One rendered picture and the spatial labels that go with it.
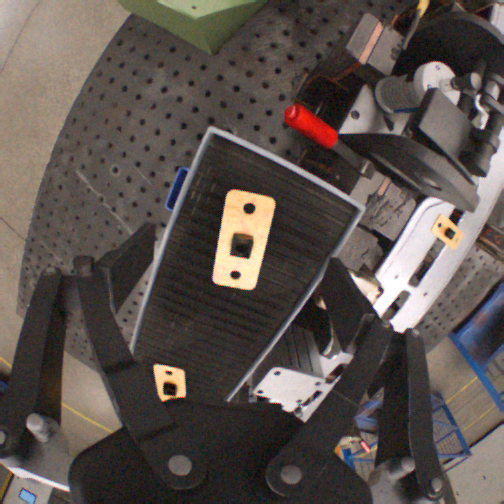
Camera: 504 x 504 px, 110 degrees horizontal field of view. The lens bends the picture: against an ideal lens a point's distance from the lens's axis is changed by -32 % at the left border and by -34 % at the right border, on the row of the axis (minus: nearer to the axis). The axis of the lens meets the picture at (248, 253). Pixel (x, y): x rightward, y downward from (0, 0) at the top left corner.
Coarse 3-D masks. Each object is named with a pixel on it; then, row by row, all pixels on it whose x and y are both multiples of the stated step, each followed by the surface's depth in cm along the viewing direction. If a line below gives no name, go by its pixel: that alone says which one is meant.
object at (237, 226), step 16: (240, 192) 20; (224, 208) 20; (240, 208) 20; (256, 208) 20; (272, 208) 20; (224, 224) 21; (240, 224) 21; (256, 224) 21; (224, 240) 21; (240, 240) 20; (256, 240) 21; (224, 256) 22; (240, 256) 21; (256, 256) 22; (224, 272) 22; (240, 272) 22; (256, 272) 22
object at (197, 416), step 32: (192, 416) 6; (224, 416) 7; (256, 416) 7; (288, 416) 7; (96, 448) 5; (128, 448) 5; (224, 448) 6; (256, 448) 6; (96, 480) 4; (128, 480) 4; (224, 480) 5; (256, 480) 5; (320, 480) 5; (352, 480) 5
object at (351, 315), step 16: (336, 272) 17; (320, 288) 20; (336, 288) 17; (352, 288) 15; (336, 304) 16; (352, 304) 14; (368, 304) 13; (336, 320) 16; (352, 320) 14; (368, 320) 13; (352, 336) 13; (352, 352) 14
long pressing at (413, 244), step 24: (480, 192) 34; (432, 216) 37; (480, 216) 36; (408, 240) 38; (432, 240) 38; (456, 240) 38; (384, 264) 40; (408, 264) 40; (432, 264) 41; (456, 264) 40; (384, 288) 42; (408, 288) 42; (432, 288) 43; (408, 312) 45; (336, 360) 50; (288, 408) 57; (312, 408) 58
